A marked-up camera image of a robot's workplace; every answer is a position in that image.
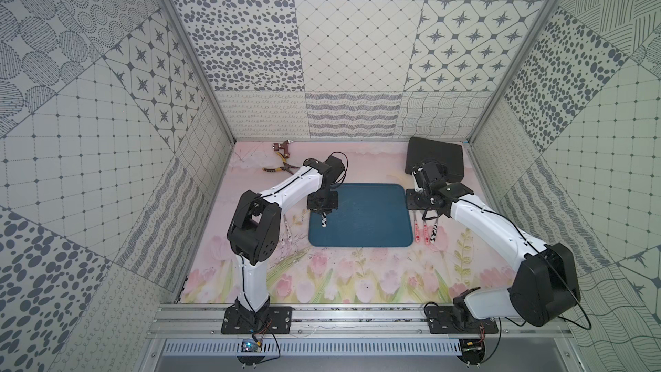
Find black plastic tool case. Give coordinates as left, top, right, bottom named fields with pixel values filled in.
left=405, top=137, right=465, bottom=183

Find cow pattern spoon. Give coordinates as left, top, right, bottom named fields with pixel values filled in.
left=430, top=217, right=439, bottom=244

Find teal plastic tray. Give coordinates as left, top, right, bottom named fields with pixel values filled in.
left=308, top=183, right=414, bottom=248

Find pink strawberry spoon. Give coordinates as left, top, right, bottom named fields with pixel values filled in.
left=422, top=211, right=430, bottom=246

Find pink strawberry fork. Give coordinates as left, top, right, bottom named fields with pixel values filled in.
left=412, top=211, right=421, bottom=243

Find white vented cable duct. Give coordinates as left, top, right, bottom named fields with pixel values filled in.
left=163, top=338, right=461, bottom=357

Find yellow black pliers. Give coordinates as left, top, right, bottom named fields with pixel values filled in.
left=262, top=153, right=300, bottom=175

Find left small controller board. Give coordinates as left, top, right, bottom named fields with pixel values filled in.
left=237, top=339, right=264, bottom=366

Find red pruning shears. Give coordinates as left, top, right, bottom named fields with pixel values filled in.
left=272, top=139, right=291, bottom=158

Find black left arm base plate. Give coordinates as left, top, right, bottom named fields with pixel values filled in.
left=221, top=302, right=294, bottom=335

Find aluminium mounting rail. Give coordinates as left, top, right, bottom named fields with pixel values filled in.
left=147, top=304, right=571, bottom=339

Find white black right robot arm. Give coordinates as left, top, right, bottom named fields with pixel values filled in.
left=406, top=160, right=581, bottom=328

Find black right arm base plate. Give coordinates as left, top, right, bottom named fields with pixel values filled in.
left=423, top=302, right=499, bottom=335

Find right small controller board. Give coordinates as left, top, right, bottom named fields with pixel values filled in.
left=458, top=339, right=485, bottom=366

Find small controller board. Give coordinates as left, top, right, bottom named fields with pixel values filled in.
left=458, top=339, right=485, bottom=366
left=237, top=339, right=264, bottom=366

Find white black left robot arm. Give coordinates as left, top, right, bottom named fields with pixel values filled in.
left=227, top=152, right=349, bottom=318

